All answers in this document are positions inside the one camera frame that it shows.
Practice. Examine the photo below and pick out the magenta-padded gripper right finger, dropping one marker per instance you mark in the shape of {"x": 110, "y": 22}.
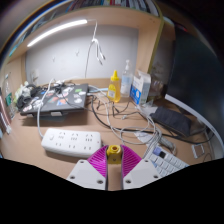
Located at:
{"x": 141, "y": 173}

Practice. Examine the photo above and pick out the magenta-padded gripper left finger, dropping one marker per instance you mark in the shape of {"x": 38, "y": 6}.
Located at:
{"x": 85, "y": 173}

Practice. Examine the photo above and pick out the yellow charger block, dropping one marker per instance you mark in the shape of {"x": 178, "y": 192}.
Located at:
{"x": 114, "y": 155}

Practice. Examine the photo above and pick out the white power strip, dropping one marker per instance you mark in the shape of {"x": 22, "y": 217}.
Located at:
{"x": 70, "y": 141}

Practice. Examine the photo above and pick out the black fabric pouch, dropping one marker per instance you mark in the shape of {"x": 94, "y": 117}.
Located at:
{"x": 171, "y": 120}

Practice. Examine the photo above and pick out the black laptop with stickers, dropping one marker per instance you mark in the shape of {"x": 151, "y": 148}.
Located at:
{"x": 56, "y": 100}

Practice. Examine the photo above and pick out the blue and white carton box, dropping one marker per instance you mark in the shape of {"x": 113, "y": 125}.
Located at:
{"x": 138, "y": 91}

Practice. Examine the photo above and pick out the yellow squeeze bottle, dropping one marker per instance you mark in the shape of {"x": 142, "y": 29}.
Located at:
{"x": 114, "y": 90}

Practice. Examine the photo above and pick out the clear pump bottle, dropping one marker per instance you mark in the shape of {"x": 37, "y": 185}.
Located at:
{"x": 126, "y": 83}

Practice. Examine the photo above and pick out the black headphones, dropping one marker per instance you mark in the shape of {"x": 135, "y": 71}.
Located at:
{"x": 21, "y": 100}

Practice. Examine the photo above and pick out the maroon and black flask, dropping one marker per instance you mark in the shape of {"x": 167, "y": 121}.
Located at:
{"x": 3, "y": 116}

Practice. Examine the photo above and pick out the crumpled white tissue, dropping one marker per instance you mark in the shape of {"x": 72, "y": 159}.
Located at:
{"x": 21, "y": 89}

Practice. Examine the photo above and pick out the clear bottle with green label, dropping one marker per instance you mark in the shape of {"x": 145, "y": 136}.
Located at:
{"x": 8, "y": 100}

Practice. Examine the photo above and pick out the dark computer monitor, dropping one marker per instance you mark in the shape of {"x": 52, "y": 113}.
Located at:
{"x": 196, "y": 76}

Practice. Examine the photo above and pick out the white LED light bar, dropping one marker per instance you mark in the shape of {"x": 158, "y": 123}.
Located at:
{"x": 56, "y": 30}

